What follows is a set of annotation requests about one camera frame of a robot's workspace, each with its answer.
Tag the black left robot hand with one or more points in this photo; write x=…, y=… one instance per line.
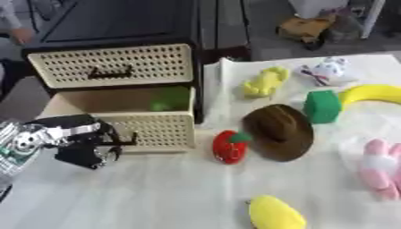
x=78, y=140

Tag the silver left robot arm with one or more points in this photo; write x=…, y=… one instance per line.
x=18, y=149

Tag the open pale drawer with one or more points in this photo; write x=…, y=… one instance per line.
x=156, y=131

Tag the closed pale drawer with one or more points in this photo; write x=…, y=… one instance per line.
x=112, y=66

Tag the green soft toy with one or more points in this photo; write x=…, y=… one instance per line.
x=169, y=99

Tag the person's hand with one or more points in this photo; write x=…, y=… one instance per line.
x=22, y=35

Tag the black cabinet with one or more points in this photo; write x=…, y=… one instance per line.
x=120, y=23

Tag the person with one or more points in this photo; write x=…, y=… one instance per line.
x=11, y=32

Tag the red toy tomato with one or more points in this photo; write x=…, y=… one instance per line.
x=229, y=147

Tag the yellow soft toy animal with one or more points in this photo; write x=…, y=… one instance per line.
x=265, y=81

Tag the brown toy hat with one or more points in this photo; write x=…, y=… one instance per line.
x=279, y=131

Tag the yellow toy lemon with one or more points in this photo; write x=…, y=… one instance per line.
x=274, y=214

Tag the green foam block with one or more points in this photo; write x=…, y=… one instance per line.
x=322, y=106

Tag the tan bag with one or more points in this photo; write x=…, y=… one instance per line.
x=305, y=28

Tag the white patterned soft toy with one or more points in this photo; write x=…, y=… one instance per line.
x=328, y=71

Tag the yellow toy banana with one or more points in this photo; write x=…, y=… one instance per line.
x=372, y=92

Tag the pink soft toy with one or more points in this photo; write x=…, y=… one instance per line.
x=380, y=170

